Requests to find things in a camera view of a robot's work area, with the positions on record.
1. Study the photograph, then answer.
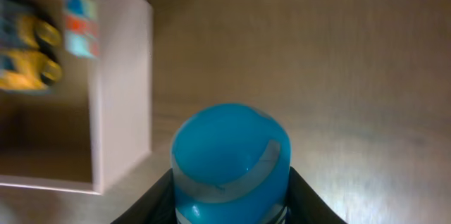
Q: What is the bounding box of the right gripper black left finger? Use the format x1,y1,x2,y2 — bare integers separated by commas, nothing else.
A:
111,169,176,224

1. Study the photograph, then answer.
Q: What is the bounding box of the white cardboard box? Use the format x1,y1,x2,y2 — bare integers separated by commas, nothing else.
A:
1,0,152,194

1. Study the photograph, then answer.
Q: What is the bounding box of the yellow grey toy dump truck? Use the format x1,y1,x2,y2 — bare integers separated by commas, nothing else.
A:
1,0,63,92

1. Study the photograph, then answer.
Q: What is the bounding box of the blue round toy capsule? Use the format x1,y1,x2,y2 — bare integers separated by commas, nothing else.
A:
171,104,291,224

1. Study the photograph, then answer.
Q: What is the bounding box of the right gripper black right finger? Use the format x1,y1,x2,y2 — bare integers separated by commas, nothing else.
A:
286,167,347,224

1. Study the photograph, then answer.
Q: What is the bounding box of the colourful puzzle cube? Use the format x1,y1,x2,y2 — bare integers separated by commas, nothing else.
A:
63,0,99,58

